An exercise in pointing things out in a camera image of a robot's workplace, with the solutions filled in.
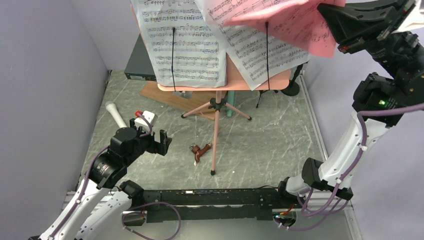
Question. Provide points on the white microphone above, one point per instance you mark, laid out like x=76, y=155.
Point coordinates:
x=112, y=109

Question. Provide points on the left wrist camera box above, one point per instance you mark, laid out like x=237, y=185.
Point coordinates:
x=145, y=120

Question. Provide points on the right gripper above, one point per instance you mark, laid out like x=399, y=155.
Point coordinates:
x=375, y=20

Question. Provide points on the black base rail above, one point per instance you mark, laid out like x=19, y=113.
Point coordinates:
x=260, y=203

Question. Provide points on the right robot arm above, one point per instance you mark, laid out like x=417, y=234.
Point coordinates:
x=378, y=105

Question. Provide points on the green microphone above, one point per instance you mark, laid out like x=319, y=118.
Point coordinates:
x=230, y=98

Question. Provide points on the dark rack audio unit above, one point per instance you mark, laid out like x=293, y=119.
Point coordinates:
x=139, y=66

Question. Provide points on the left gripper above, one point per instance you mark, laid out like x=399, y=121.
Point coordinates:
x=156, y=146

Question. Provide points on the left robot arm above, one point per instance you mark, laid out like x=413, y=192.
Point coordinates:
x=80, y=220

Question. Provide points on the wooden board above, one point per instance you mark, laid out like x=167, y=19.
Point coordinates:
x=195, y=99

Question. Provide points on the brown plastic faucet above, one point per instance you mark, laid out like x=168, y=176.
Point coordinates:
x=198, y=151

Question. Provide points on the white sheet music page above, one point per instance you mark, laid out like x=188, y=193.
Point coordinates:
x=181, y=47
x=257, y=56

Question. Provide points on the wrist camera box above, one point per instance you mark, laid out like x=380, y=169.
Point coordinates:
x=145, y=120
x=414, y=20

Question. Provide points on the black round-base mic stand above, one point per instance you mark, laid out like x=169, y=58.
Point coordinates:
x=293, y=88

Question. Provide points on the pink sheet music page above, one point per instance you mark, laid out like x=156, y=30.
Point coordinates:
x=296, y=22

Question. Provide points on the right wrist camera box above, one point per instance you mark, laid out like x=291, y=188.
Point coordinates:
x=414, y=20

